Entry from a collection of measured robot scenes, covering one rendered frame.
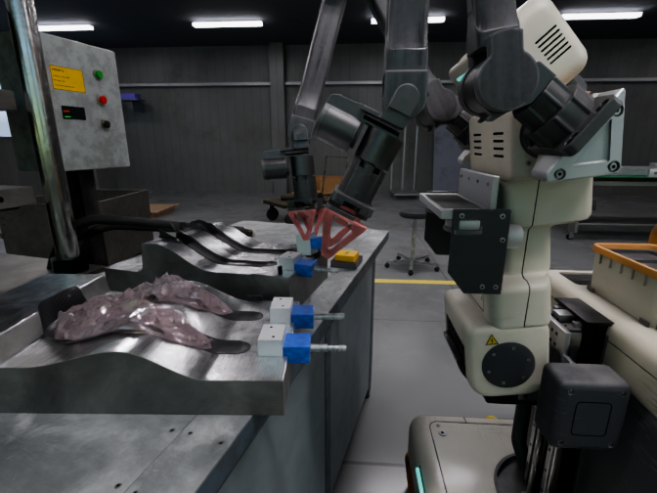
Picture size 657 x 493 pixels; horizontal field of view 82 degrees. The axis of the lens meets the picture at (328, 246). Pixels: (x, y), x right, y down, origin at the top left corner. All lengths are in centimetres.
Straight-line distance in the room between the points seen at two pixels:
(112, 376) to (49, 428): 10
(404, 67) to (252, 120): 877
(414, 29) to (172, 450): 61
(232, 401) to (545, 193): 64
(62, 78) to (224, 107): 808
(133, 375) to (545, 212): 73
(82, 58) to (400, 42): 120
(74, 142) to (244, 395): 114
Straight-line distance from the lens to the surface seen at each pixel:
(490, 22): 61
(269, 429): 79
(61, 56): 153
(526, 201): 80
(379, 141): 56
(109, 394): 62
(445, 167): 864
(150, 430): 59
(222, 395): 56
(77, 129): 152
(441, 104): 99
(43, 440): 64
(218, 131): 953
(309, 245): 92
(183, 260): 91
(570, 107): 62
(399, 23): 59
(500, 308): 81
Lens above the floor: 116
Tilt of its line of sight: 15 degrees down
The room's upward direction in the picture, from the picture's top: straight up
